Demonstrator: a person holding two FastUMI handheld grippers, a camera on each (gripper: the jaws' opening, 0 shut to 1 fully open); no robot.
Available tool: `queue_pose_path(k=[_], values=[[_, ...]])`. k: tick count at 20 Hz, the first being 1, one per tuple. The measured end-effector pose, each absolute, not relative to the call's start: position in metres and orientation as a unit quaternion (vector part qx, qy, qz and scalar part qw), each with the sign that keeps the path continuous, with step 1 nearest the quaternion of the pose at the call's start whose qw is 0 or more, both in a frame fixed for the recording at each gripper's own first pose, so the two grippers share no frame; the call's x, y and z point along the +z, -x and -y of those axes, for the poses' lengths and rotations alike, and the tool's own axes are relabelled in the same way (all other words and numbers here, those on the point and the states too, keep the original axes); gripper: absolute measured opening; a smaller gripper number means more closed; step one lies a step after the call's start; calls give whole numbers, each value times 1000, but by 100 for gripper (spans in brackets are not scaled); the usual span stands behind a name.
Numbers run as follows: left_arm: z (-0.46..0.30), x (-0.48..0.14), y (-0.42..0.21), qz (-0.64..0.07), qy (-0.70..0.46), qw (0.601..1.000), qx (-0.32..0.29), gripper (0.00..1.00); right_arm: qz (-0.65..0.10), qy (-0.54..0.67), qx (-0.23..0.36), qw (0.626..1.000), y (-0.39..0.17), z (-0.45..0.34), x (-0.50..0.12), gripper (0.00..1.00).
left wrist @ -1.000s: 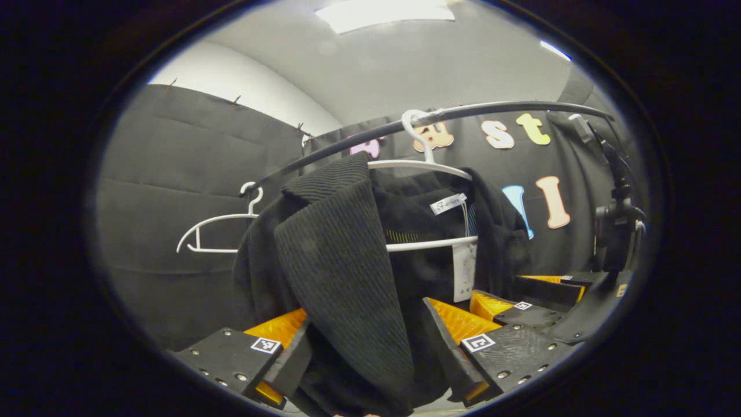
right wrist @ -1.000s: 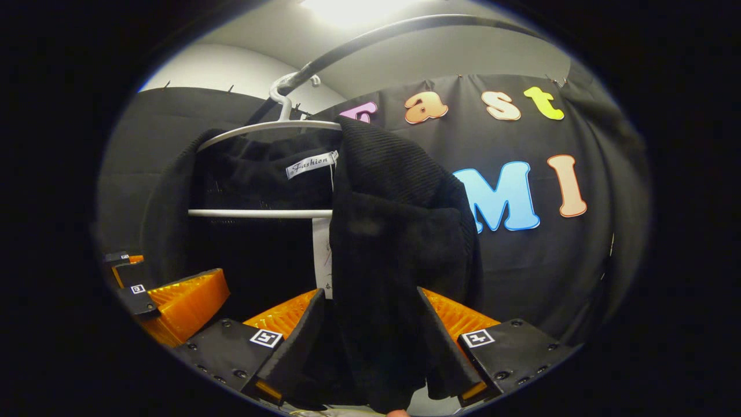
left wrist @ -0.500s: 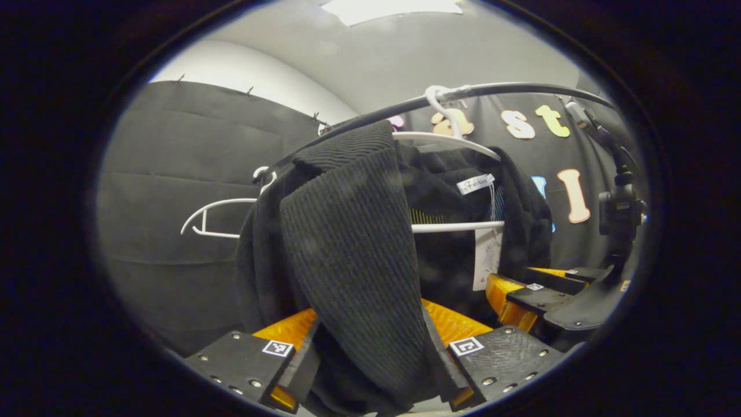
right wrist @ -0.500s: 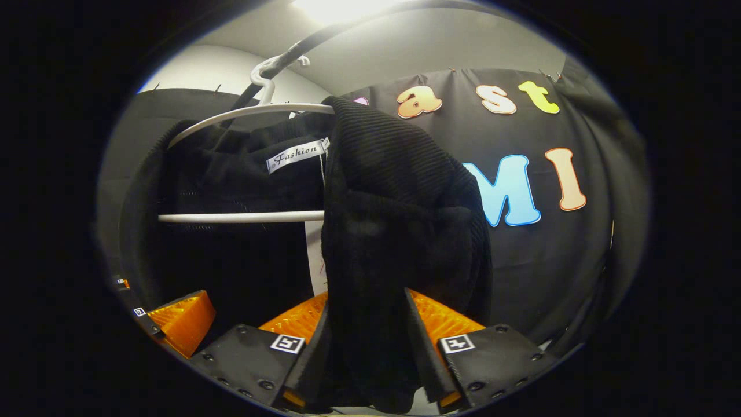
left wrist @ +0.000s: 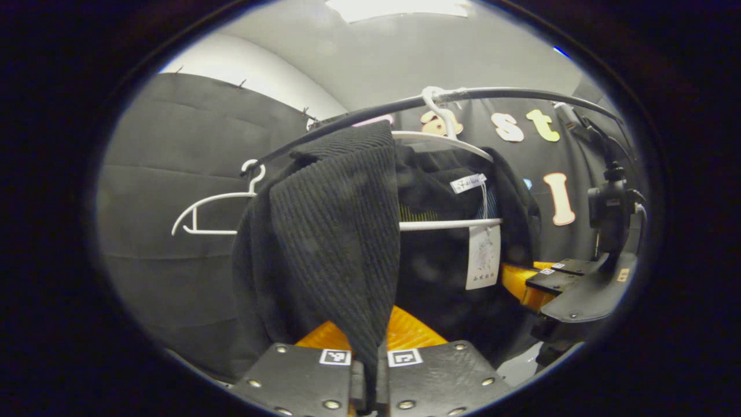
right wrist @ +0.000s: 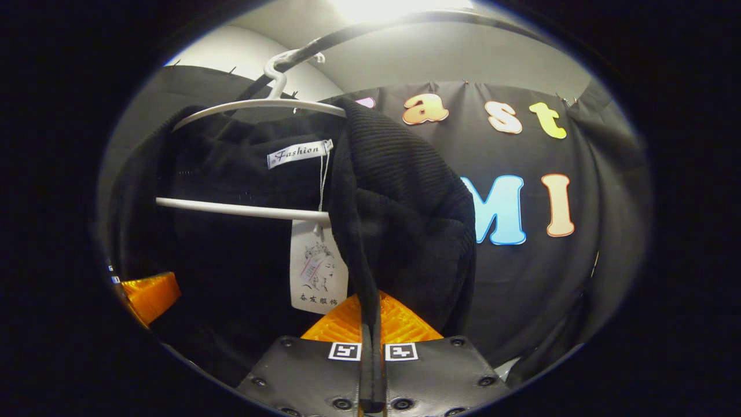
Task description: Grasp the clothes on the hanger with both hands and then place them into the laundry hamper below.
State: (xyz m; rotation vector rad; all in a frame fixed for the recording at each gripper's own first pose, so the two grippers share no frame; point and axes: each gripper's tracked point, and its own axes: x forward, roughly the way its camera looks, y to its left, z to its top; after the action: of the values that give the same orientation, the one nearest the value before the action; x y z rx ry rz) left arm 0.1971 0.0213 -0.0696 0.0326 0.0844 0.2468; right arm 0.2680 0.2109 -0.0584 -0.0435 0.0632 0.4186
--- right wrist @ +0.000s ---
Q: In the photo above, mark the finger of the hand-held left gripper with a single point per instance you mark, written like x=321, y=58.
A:
x=151, y=295

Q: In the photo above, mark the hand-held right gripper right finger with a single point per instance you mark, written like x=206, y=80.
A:
x=440, y=382

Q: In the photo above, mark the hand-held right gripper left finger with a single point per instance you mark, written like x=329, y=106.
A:
x=312, y=382

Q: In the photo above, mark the black knit cardigan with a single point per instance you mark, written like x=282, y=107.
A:
x=405, y=231

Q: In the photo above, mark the white plastic clothes hanger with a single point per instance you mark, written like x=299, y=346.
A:
x=249, y=106

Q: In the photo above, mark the black metal clothes rack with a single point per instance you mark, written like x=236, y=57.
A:
x=333, y=37

